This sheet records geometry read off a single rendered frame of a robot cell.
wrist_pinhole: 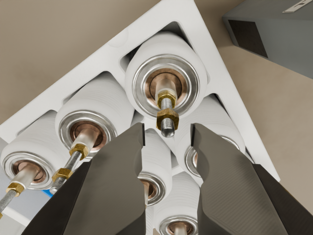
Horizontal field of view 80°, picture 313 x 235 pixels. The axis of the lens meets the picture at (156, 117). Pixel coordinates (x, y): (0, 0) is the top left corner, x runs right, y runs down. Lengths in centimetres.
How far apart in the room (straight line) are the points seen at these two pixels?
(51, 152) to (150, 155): 14
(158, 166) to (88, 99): 14
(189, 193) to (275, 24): 29
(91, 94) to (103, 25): 24
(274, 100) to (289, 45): 32
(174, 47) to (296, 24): 12
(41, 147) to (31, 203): 32
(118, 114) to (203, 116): 12
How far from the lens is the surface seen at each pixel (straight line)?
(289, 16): 25
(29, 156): 32
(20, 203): 61
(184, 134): 26
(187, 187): 39
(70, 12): 49
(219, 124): 26
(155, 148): 32
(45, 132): 34
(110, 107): 24
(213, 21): 47
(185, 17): 27
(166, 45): 21
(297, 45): 25
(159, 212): 37
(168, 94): 17
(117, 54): 28
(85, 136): 24
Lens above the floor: 45
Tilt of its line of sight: 61 degrees down
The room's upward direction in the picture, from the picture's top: 177 degrees counter-clockwise
